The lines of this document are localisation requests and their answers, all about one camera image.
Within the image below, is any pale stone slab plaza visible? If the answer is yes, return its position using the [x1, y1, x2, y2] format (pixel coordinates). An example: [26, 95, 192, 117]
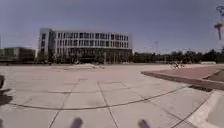
[0, 63, 224, 128]

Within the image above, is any white multi-storey building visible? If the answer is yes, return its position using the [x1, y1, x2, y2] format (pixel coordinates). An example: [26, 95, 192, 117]
[37, 27, 134, 64]

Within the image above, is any vehicle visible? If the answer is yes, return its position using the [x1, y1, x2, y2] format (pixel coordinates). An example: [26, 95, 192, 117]
[170, 60, 186, 70]

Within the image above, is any robot's own part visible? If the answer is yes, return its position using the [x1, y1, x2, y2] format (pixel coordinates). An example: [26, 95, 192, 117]
[69, 117, 84, 128]
[137, 118, 152, 128]

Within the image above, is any row of trees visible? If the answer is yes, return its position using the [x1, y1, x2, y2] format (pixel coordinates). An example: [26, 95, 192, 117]
[132, 48, 224, 64]

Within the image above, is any raised bed with kerb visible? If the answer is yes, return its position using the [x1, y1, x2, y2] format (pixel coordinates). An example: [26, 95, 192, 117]
[140, 64, 224, 92]

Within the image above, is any low building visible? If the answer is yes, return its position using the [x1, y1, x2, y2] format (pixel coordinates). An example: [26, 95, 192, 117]
[0, 46, 37, 64]

